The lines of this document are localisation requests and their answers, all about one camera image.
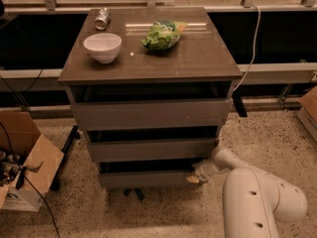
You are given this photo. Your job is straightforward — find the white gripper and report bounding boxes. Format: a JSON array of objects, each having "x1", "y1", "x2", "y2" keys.
[{"x1": 186, "y1": 159, "x2": 228, "y2": 183}]

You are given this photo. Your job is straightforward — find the grey bottom drawer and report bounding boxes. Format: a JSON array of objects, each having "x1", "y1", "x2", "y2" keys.
[{"x1": 98, "y1": 158, "x2": 202, "y2": 189}]

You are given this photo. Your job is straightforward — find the grey drawer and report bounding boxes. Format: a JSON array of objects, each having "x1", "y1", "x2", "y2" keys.
[
  {"x1": 70, "y1": 99, "x2": 232, "y2": 131},
  {"x1": 98, "y1": 158, "x2": 202, "y2": 189},
  {"x1": 87, "y1": 138, "x2": 219, "y2": 163}
]

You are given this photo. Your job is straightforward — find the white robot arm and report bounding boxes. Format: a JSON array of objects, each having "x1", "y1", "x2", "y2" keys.
[{"x1": 187, "y1": 147, "x2": 308, "y2": 238}]

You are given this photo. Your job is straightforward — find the grey middle drawer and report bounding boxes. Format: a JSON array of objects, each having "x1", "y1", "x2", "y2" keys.
[{"x1": 87, "y1": 138, "x2": 219, "y2": 163}]

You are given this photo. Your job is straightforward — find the grey top drawer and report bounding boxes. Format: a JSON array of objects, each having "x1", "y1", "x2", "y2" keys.
[{"x1": 70, "y1": 99, "x2": 232, "y2": 131}]

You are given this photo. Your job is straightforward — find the grey drawer cabinet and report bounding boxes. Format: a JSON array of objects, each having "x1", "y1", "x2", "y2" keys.
[{"x1": 57, "y1": 6, "x2": 244, "y2": 190}]

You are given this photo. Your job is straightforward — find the open cardboard box left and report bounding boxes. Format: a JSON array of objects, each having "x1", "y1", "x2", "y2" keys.
[{"x1": 0, "y1": 111, "x2": 63, "y2": 212}]

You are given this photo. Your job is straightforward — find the cardboard box right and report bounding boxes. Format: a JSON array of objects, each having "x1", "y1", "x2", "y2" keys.
[{"x1": 297, "y1": 86, "x2": 317, "y2": 142}]

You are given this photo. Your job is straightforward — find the black metal leg left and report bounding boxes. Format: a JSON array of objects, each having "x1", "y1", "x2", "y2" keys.
[{"x1": 51, "y1": 126, "x2": 80, "y2": 191}]

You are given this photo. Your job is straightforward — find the green chip bag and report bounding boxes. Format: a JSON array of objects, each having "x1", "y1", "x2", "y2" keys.
[{"x1": 142, "y1": 21, "x2": 187, "y2": 51}]

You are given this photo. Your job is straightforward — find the white ceramic bowl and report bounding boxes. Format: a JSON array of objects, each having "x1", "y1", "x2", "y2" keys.
[{"x1": 83, "y1": 33, "x2": 122, "y2": 63}]

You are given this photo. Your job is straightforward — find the silver soda can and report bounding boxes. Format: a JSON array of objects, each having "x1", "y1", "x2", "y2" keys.
[{"x1": 94, "y1": 8, "x2": 111, "y2": 31}]

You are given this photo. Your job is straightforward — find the metal clutter in box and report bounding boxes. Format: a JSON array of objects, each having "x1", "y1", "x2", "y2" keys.
[{"x1": 0, "y1": 150, "x2": 45, "y2": 190}]

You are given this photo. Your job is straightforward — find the white cable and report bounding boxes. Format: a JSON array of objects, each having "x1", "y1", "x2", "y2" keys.
[{"x1": 232, "y1": 3, "x2": 263, "y2": 93}]

